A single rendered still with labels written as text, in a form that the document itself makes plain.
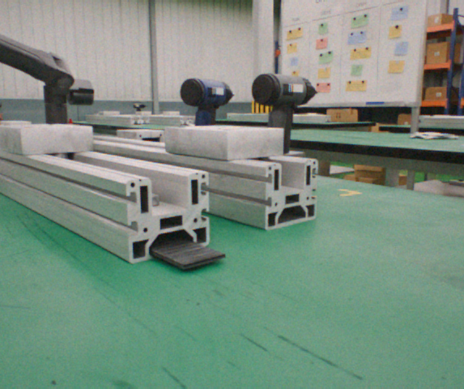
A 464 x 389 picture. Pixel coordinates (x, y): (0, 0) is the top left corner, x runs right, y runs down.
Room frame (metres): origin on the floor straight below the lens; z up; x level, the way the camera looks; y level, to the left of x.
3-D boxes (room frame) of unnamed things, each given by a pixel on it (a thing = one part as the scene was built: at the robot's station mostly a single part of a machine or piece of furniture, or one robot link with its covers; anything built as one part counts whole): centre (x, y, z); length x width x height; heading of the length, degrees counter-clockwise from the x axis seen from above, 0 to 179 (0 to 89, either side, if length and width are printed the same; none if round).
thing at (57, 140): (0.76, 0.33, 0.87); 0.16 x 0.11 x 0.07; 41
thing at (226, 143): (0.70, 0.03, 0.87); 0.16 x 0.11 x 0.07; 41
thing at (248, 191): (0.89, 0.19, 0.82); 0.80 x 0.10 x 0.09; 41
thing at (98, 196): (0.76, 0.33, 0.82); 0.80 x 0.10 x 0.09; 41
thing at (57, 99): (1.26, 0.50, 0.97); 0.07 x 0.06 x 0.07; 129
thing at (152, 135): (1.25, 0.28, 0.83); 0.11 x 0.10 x 0.10; 135
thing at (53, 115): (1.25, 0.50, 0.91); 0.10 x 0.07 x 0.07; 131
